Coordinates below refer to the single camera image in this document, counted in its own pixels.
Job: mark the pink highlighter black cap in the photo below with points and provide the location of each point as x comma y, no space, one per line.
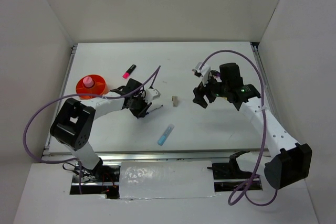
129,71

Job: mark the pink eraser in container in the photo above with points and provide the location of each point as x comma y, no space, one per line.
88,82

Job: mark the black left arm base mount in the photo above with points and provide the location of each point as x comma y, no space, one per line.
79,173

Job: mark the aluminium right side rail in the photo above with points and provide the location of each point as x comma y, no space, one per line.
269,97

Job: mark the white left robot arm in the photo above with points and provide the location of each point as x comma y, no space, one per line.
73,123

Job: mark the white and yellow eraser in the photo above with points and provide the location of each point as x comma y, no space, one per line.
175,101

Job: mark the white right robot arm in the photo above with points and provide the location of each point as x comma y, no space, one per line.
290,159

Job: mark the light blue highlighter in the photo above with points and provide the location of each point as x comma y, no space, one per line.
165,134

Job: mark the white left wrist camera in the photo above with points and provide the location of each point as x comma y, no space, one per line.
151,94

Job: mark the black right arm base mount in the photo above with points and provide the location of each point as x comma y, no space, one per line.
229,170

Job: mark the orange round organizer container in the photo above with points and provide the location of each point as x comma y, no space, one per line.
100,87

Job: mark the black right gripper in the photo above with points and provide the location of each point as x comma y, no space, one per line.
200,91

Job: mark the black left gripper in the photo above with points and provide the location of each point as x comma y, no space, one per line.
142,112

